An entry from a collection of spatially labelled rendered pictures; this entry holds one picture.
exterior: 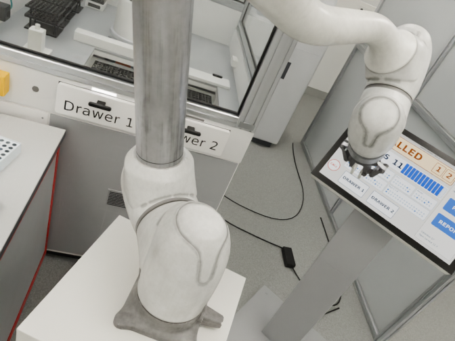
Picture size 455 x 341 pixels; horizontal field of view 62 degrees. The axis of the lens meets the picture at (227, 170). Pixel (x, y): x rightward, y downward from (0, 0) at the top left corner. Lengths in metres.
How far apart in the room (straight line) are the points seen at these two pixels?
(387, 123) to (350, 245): 0.81
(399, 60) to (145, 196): 0.58
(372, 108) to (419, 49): 0.17
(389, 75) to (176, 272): 0.57
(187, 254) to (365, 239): 0.91
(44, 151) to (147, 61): 0.75
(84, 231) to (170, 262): 1.13
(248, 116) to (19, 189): 0.77
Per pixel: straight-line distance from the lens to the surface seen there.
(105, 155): 1.52
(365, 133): 0.78
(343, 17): 0.66
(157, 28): 0.65
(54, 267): 1.99
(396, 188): 1.35
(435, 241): 1.34
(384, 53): 0.83
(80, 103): 1.40
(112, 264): 0.96
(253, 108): 1.38
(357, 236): 1.49
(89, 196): 1.66
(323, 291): 1.67
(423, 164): 1.38
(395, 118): 0.78
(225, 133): 1.40
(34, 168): 1.28
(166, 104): 0.71
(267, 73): 1.33
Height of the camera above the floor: 1.59
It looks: 34 degrees down
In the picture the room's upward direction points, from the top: 25 degrees clockwise
